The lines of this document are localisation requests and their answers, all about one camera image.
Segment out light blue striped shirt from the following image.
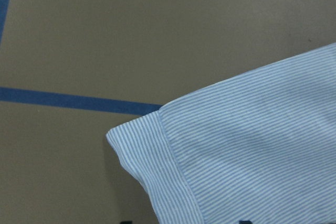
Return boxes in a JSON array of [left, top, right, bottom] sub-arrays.
[[107, 44, 335, 223]]

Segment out blue tape grid lines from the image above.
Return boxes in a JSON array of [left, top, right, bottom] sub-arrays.
[[1, 0, 162, 115]]

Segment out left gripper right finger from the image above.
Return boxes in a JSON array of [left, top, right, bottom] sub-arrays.
[[239, 220, 249, 224]]

